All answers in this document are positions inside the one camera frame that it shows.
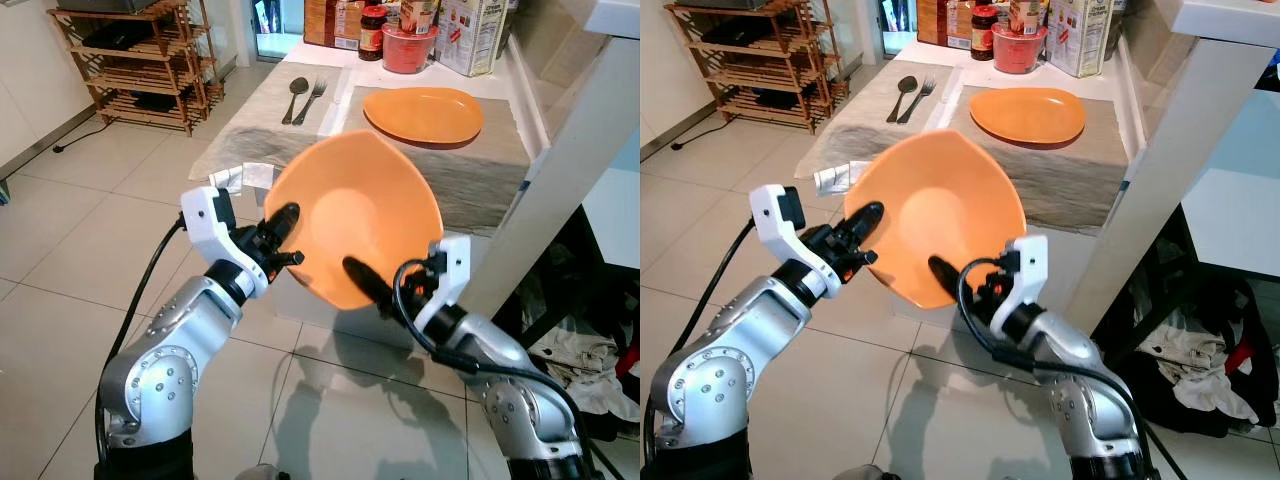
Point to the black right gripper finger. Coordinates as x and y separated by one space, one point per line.
372 284
956 282

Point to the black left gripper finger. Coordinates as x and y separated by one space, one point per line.
282 225
865 225

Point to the orange plastic bowl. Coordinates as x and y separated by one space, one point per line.
940 200
360 200

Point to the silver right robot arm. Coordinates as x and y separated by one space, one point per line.
1085 390
510 390

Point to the white tape strip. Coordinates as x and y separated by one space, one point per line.
240 177
832 178

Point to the beige linen placemat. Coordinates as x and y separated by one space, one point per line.
1085 175
260 135
485 175
860 130

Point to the metal fork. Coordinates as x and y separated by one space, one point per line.
924 93
316 95

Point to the dark metal spoon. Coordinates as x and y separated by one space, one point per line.
905 86
298 87

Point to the wooden slatted rack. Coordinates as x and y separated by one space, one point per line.
170 90
790 90

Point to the orange plastic plate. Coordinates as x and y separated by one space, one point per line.
425 115
1028 115

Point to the black bag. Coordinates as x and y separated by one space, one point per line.
1250 320
600 290

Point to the pile of light clothes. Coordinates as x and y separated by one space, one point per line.
1195 370
590 370

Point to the brown cardboard box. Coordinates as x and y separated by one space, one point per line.
942 25
330 25

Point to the dark jar with red lid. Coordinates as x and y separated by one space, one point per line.
372 35
984 35

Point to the red plastic container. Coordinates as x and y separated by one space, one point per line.
1018 52
410 52

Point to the small brown spice can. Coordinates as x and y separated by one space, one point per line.
418 15
1027 15

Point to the white printed carton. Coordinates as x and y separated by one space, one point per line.
470 40
1078 40

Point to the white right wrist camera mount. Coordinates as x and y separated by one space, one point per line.
450 275
1028 275

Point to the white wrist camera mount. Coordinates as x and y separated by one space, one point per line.
215 225
450 275
780 225
1028 275

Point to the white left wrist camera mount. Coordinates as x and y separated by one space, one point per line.
215 225
780 225

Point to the white counter with post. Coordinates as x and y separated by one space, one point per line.
570 160
1170 160

